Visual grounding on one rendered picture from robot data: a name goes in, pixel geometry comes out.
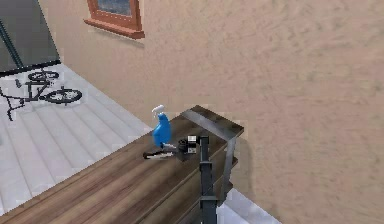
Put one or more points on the black bicycle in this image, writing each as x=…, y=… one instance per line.
x=56, y=96

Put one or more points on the blue spray bottle white nozzle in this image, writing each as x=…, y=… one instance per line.
x=162, y=131

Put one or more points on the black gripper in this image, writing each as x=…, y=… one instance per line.
x=182, y=146

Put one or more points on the dark grey door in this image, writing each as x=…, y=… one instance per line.
x=26, y=33

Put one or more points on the brown wooden shelf unit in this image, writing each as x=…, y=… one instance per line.
x=110, y=186

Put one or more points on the white box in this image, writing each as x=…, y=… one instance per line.
x=240, y=211

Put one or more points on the red-brown framed window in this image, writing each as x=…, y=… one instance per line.
x=115, y=20

